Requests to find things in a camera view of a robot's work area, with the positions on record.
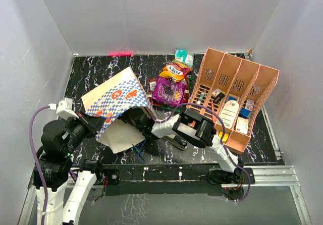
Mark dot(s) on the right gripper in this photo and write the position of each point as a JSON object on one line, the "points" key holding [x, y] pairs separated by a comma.
{"points": [[122, 116]]}

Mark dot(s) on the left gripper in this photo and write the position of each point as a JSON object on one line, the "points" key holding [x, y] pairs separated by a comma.
{"points": [[93, 123]]}

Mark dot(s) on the checkered paper bag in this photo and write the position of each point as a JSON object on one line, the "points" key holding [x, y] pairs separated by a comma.
{"points": [[113, 100]]}

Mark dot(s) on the orange Doritos bag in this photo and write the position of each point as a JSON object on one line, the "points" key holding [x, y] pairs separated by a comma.
{"points": [[154, 93]]}

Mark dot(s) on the purple snack bag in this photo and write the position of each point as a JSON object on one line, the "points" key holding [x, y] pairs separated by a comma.
{"points": [[168, 92]]}

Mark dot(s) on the green snack packet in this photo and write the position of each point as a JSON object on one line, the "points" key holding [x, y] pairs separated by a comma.
{"points": [[171, 109]]}

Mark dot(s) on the yellow M&M's candy bag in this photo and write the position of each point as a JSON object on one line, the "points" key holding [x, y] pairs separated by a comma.
{"points": [[172, 76]]}

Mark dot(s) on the orange Fox's candy bag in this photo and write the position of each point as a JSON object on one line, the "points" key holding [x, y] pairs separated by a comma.
{"points": [[177, 69]]}

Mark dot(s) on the teal mint candy bag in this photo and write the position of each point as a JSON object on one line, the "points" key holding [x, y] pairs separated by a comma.
{"points": [[184, 57]]}

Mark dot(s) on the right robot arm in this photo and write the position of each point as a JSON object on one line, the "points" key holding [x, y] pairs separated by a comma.
{"points": [[187, 127]]}

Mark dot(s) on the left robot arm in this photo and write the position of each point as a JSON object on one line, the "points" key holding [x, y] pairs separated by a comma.
{"points": [[52, 170]]}

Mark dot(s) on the black silver stapler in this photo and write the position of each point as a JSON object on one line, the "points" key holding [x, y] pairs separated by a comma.
{"points": [[177, 141]]}

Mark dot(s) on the green white glue stick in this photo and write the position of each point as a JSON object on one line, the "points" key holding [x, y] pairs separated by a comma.
{"points": [[201, 97]]}

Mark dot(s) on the yellow sticky note pad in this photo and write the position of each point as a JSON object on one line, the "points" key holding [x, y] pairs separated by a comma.
{"points": [[223, 136]]}

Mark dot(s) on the white label card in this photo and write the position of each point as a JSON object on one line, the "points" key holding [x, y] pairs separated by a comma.
{"points": [[229, 113]]}

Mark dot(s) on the pink desk organizer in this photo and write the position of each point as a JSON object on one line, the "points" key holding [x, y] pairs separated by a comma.
{"points": [[239, 79]]}

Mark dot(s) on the blue small box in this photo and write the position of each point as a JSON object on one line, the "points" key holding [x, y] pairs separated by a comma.
{"points": [[245, 113]]}

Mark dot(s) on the red white small box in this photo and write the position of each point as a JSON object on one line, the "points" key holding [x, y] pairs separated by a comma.
{"points": [[249, 105]]}

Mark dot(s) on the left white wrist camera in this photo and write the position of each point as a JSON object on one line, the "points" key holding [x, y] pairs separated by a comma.
{"points": [[64, 109]]}

